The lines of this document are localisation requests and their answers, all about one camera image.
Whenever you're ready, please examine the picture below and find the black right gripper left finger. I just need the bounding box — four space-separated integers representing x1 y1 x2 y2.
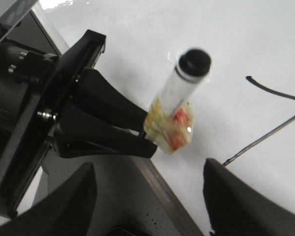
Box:
0 162 96 236

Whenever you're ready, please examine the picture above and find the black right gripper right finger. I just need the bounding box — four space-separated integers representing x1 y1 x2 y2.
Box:
203 158 295 236

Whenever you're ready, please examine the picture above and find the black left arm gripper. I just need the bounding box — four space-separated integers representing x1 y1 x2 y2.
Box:
0 30 157 218

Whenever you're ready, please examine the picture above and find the white whiteboard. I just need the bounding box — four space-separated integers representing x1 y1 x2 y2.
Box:
34 0 295 235

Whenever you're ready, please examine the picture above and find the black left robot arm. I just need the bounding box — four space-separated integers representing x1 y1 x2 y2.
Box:
0 30 156 236

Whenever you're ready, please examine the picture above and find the grey whiteboard frame rail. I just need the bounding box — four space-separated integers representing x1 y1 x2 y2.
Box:
29 7 205 236

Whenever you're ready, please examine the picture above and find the red magnet taped to marker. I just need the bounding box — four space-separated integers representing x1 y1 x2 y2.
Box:
144 97 194 154

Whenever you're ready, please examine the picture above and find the black white whiteboard marker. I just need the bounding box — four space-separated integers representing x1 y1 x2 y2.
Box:
158 49 211 115

